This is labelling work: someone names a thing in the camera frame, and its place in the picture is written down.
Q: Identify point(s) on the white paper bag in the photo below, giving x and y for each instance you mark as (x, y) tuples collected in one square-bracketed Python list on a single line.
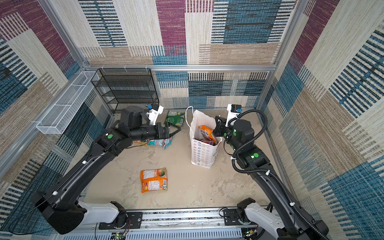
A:
[(204, 144)]

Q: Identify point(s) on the small green snack bag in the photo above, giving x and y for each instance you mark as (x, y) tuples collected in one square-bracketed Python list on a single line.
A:
[(175, 118)]

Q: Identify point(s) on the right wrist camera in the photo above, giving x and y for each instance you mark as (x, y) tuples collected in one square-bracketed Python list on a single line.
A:
[(233, 111)]

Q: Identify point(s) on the purple candy bag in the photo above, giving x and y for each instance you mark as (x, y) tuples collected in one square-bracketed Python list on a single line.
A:
[(209, 142)]

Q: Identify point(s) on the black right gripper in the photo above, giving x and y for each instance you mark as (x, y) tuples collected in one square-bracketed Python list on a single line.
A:
[(220, 123)]

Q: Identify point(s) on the orange snack bag near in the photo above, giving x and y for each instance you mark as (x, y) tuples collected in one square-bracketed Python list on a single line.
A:
[(154, 180)]

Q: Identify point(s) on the white wire mesh basket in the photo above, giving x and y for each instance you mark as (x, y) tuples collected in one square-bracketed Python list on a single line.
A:
[(59, 116)]

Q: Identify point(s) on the black wire shelf rack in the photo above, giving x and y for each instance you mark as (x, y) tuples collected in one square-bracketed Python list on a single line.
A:
[(120, 88)]

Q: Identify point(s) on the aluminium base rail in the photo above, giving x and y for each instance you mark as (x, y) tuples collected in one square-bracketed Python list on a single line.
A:
[(173, 224)]

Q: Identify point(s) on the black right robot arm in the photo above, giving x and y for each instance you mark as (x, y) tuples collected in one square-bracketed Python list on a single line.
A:
[(292, 222)]

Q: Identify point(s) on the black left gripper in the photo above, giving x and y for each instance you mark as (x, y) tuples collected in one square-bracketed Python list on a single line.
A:
[(166, 130)]

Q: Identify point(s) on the orange Fox's fruits candy bag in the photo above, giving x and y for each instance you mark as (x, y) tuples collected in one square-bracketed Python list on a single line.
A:
[(207, 133)]

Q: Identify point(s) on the teal candy bag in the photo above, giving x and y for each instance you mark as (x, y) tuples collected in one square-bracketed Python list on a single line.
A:
[(164, 143)]

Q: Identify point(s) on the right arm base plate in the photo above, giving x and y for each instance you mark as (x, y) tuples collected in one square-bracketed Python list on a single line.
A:
[(233, 218)]

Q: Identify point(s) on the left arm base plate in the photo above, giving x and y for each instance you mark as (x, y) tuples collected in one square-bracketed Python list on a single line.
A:
[(124, 221)]

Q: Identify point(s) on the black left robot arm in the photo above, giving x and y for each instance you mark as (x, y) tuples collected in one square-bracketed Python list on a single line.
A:
[(59, 204)]

